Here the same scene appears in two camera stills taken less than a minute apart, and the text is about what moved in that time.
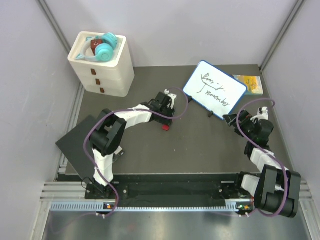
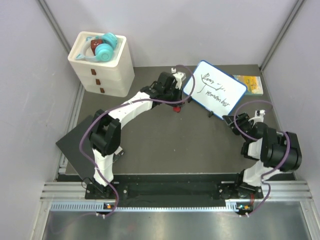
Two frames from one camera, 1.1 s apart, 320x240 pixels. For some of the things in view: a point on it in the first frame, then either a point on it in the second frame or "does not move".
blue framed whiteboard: (214, 90) does not move
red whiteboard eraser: (165, 127) → (177, 109)
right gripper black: (244, 117) does not move
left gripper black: (168, 121) → (178, 92)
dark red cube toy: (94, 43) does not move
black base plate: (170, 187) does not move
